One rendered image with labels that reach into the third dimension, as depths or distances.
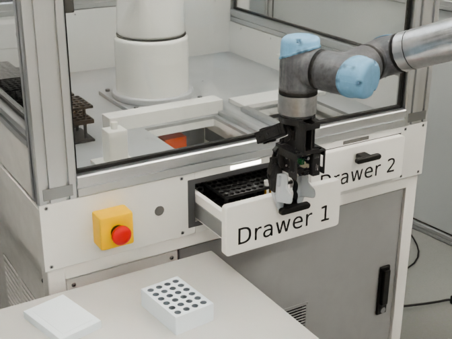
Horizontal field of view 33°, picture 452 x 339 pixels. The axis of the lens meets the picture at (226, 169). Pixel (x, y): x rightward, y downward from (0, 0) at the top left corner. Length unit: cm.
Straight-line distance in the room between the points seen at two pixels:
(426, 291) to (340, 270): 114
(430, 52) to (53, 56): 68
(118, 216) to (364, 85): 54
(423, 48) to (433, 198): 212
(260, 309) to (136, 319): 24
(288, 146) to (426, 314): 159
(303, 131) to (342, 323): 80
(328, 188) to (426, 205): 192
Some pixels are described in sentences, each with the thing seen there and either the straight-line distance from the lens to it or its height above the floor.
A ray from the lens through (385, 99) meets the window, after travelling 192.
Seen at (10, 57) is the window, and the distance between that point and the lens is 157.
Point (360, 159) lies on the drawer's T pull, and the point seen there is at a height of 91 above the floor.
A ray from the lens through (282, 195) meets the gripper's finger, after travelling 153.
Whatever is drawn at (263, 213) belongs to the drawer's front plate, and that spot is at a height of 89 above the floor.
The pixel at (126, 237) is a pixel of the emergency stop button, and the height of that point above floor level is 87.
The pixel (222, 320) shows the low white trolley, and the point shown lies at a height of 76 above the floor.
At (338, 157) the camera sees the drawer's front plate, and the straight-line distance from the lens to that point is 183.
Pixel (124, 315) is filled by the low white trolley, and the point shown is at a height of 76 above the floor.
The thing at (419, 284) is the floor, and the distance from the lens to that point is 316.
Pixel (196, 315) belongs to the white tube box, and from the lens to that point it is 143.
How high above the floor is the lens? 156
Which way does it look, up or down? 22 degrees down
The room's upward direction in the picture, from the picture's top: straight up
